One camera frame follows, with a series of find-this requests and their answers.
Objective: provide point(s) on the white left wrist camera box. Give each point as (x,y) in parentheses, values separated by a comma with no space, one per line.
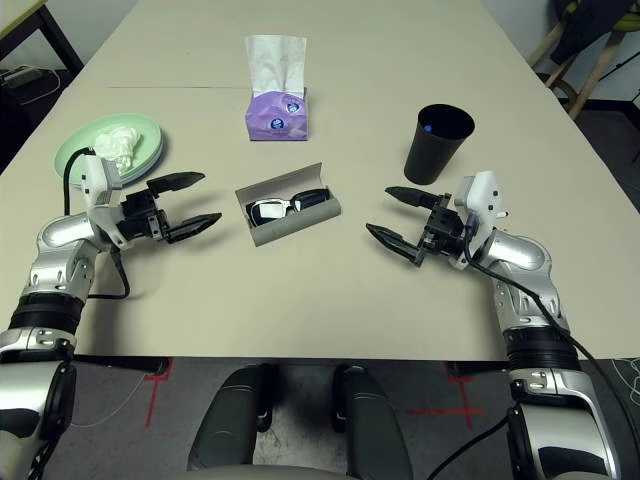
(95,185)

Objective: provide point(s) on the dark grey robot leg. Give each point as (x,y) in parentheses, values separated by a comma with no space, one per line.
(370,420)
(230,420)

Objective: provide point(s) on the white tissue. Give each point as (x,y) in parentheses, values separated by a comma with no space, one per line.
(117,142)

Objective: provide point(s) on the wooden stool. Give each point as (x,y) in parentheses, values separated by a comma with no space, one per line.
(591,80)

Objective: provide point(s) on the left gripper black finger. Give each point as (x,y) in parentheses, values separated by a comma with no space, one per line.
(195,226)
(175,181)

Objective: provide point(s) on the black sunglasses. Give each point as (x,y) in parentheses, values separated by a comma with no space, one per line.
(315,196)

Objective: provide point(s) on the dark grey robot right leg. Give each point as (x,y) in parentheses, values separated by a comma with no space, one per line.
(370,420)

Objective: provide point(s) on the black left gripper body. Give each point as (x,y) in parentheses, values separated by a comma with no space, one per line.
(145,217)

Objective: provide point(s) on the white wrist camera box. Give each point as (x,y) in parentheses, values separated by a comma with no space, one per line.
(480,200)
(95,185)

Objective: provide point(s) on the black plastic cup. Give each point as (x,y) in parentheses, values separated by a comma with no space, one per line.
(427,160)

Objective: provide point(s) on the light blue plate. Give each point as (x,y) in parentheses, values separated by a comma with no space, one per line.
(154,161)

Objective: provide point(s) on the yellow seat cushion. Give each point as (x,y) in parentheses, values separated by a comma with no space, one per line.
(630,22)

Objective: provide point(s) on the purple tissue pack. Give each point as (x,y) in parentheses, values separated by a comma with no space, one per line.
(275,122)

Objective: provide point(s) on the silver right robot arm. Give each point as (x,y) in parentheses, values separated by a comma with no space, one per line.
(525,255)

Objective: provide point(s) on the grey power strip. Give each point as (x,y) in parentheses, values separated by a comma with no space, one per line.
(22,76)

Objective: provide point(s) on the light green plate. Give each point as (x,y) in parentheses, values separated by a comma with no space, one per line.
(75,145)

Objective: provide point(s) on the grey glasses case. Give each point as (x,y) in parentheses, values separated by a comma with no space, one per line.
(295,225)

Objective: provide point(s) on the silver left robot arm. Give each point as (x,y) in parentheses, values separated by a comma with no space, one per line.
(55,240)

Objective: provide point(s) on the black jacket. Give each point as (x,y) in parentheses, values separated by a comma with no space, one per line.
(585,25)

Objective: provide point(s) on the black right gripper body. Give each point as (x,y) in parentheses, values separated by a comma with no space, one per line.
(445,230)

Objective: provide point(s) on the side table black frame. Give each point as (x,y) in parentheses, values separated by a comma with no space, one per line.
(62,42)

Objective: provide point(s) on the dark grey robot left leg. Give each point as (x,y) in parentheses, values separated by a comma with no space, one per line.
(230,420)

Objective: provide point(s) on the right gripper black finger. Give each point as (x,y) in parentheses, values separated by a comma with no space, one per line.
(412,196)
(395,241)

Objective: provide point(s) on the black table foot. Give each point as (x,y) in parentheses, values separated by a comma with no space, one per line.
(150,365)
(480,367)

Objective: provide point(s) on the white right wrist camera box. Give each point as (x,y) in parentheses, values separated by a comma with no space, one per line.
(480,200)

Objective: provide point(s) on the dark mat white lines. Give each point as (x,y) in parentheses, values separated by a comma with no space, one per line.
(630,375)

